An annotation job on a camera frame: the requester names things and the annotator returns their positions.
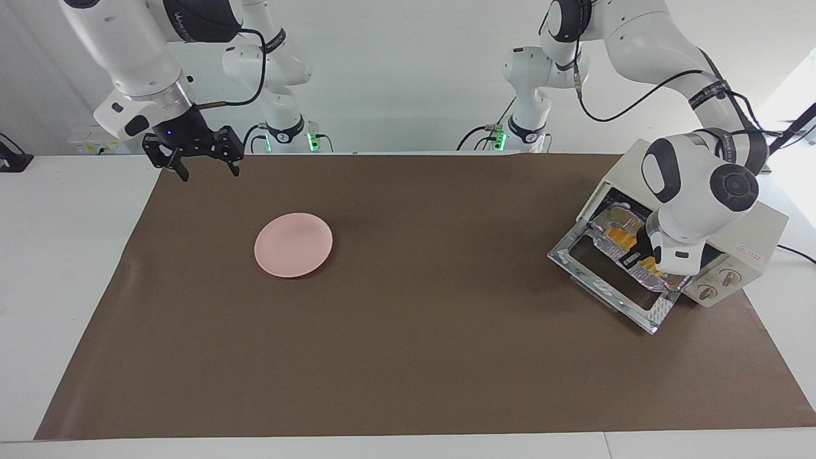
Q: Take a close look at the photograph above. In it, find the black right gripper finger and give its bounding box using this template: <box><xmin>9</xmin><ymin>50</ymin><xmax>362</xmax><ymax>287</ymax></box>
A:
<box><xmin>142</xmin><ymin>133</ymin><xmax>190</xmax><ymax>183</ymax></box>
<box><xmin>217</xmin><ymin>126</ymin><xmax>245</xmax><ymax>177</ymax></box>

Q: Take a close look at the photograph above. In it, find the yellow sliced bread loaf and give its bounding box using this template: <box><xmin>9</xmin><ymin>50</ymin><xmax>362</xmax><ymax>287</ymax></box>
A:
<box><xmin>604</xmin><ymin>227</ymin><xmax>664</xmax><ymax>276</ymax></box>

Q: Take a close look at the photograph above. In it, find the aluminium foil baking tray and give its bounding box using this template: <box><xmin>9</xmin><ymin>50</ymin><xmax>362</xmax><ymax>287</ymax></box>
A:
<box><xmin>590</xmin><ymin>204</ymin><xmax>686</xmax><ymax>294</ymax></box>

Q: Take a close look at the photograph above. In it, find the glass oven door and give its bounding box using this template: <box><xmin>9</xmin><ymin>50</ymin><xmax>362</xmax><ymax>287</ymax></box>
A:
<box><xmin>547</xmin><ymin>228</ymin><xmax>686</xmax><ymax>335</ymax></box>

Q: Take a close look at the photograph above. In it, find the cream toaster oven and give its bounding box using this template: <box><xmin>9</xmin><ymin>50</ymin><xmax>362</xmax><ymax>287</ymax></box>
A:
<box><xmin>577</xmin><ymin>153</ymin><xmax>790</xmax><ymax>308</ymax></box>

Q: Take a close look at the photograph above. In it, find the white power strip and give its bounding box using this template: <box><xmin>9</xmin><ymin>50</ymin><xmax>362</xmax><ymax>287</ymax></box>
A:
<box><xmin>69</xmin><ymin>127</ymin><xmax>119</xmax><ymax>155</ymax></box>

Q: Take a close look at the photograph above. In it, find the pink round plate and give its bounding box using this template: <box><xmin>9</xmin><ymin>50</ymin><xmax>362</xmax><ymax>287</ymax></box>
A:
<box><xmin>254</xmin><ymin>212</ymin><xmax>333</xmax><ymax>279</ymax></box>

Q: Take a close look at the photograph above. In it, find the brown paper table mat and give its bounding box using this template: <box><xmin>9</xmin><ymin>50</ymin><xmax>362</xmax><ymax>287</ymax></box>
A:
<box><xmin>33</xmin><ymin>153</ymin><xmax>816</xmax><ymax>441</ymax></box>

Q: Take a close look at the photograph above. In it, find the black arm base cable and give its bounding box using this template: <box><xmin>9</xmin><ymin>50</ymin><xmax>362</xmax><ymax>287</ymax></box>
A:
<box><xmin>241</xmin><ymin>122</ymin><xmax>268</xmax><ymax>154</ymax></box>
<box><xmin>456</xmin><ymin>96</ymin><xmax>517</xmax><ymax>152</ymax></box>

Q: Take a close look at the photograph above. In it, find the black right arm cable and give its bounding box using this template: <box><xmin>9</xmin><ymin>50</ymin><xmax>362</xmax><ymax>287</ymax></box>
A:
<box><xmin>194</xmin><ymin>27</ymin><xmax>267</xmax><ymax>109</ymax></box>

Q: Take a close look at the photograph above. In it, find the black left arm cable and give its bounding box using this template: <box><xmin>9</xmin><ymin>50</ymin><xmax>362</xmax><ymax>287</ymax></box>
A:
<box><xmin>539</xmin><ymin>0</ymin><xmax>785</xmax><ymax>138</ymax></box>

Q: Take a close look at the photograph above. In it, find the black oven power cable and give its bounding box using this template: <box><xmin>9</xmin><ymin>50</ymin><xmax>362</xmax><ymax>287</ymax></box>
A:
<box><xmin>776</xmin><ymin>244</ymin><xmax>816</xmax><ymax>265</ymax></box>

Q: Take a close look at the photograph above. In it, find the black clamp bracket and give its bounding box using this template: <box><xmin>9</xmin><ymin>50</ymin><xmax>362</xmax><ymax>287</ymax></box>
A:
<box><xmin>0</xmin><ymin>133</ymin><xmax>34</xmax><ymax>173</ymax></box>

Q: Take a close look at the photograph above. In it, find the black camera stand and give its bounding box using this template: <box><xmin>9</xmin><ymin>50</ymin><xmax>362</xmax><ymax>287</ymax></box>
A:
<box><xmin>768</xmin><ymin>102</ymin><xmax>816</xmax><ymax>157</ymax></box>

